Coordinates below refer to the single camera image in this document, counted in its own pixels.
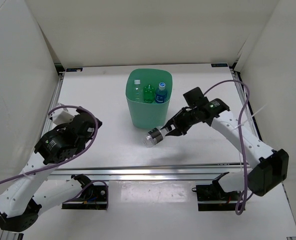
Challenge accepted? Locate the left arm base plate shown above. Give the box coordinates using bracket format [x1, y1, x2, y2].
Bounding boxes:
[61, 180, 109, 211]

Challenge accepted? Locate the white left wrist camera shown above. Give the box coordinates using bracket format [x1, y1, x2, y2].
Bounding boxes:
[48, 108, 74, 125]

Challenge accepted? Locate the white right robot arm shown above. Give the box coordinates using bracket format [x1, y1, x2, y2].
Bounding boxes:
[164, 87, 289, 200]

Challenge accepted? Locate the blue table corner sticker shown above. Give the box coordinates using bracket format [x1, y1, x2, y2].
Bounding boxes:
[65, 67, 83, 73]

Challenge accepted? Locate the clear unlabelled plastic bottle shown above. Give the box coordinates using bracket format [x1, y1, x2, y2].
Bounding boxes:
[133, 79, 142, 102]

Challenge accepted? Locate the dark blue label bottle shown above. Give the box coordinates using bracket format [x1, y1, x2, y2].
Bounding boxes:
[155, 82, 168, 104]

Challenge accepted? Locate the blue right corner sticker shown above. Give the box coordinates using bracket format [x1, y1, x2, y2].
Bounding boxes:
[211, 63, 229, 68]

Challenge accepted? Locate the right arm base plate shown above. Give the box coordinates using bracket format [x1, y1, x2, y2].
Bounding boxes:
[191, 184, 240, 212]

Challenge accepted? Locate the green soda bottle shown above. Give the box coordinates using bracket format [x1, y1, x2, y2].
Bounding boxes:
[143, 84, 155, 104]

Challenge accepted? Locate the black label small bottle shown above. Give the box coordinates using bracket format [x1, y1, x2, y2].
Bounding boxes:
[143, 126, 172, 148]

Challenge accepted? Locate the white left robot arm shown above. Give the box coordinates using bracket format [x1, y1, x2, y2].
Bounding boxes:
[0, 105, 102, 233]

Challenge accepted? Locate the aluminium table frame rail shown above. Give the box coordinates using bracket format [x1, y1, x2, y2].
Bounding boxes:
[0, 64, 296, 240]

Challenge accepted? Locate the green plastic bin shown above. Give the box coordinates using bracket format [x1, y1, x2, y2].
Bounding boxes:
[125, 68, 173, 129]

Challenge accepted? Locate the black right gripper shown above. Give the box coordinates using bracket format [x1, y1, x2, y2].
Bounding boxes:
[163, 107, 200, 137]

